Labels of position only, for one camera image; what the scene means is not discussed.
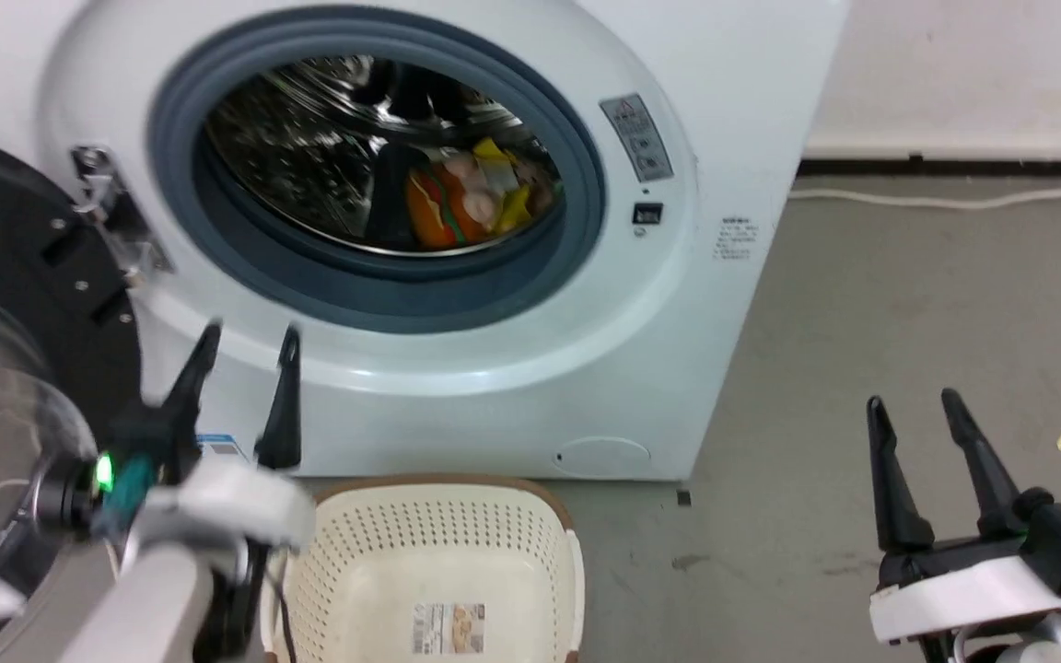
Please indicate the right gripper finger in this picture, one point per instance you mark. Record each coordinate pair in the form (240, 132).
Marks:
(894, 479)
(977, 460)

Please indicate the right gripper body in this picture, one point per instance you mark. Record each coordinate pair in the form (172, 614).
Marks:
(982, 580)

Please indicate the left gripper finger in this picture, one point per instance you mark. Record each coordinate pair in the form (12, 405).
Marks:
(188, 378)
(282, 401)

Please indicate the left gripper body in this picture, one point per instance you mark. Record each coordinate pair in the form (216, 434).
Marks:
(217, 506)

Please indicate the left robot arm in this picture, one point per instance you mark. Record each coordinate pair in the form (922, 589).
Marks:
(139, 608)

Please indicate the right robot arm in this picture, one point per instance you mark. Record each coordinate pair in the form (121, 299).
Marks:
(1028, 645)

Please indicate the black glass washing machine door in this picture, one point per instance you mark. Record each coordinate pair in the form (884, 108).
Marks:
(24, 267)

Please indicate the cream perforated laundry basket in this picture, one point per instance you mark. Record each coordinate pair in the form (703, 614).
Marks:
(438, 562)

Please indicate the orange green plush toy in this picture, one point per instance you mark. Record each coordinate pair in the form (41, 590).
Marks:
(434, 214)

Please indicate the white front-load washing machine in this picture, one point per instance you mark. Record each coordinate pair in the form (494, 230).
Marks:
(696, 304)

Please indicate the blue white energy sticker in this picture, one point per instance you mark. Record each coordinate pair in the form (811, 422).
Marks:
(222, 448)

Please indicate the metal door hinge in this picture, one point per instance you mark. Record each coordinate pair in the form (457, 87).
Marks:
(111, 207)

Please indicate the printed paper label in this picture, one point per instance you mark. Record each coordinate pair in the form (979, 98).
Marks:
(448, 628)

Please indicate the small text sticker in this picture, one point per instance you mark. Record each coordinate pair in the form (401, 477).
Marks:
(735, 239)

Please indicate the round filter cover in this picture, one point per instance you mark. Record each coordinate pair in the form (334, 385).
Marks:
(604, 456)

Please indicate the black baseboard strip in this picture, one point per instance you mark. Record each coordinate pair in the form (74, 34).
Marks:
(954, 168)

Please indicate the colourful clothing in drum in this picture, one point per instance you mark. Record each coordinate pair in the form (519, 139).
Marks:
(503, 180)

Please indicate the black door latch slot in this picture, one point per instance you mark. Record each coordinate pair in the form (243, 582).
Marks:
(647, 215)

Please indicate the grey warning sticker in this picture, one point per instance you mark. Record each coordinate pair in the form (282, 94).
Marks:
(638, 136)

